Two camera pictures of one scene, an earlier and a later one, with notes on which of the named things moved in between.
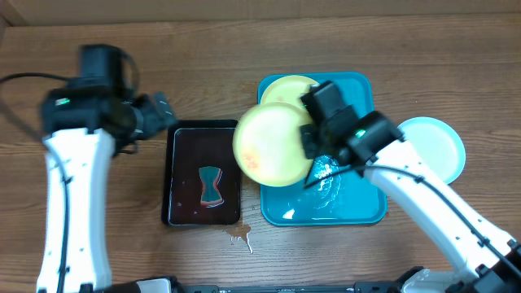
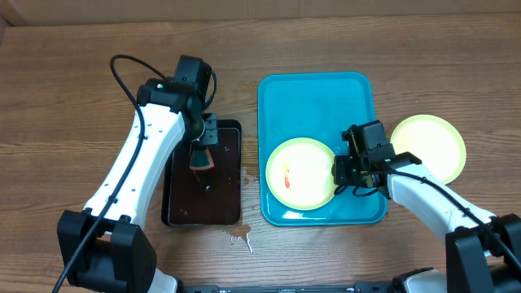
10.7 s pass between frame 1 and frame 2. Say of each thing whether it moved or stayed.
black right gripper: moved
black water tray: stayed
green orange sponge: moved
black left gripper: moved
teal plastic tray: stayed
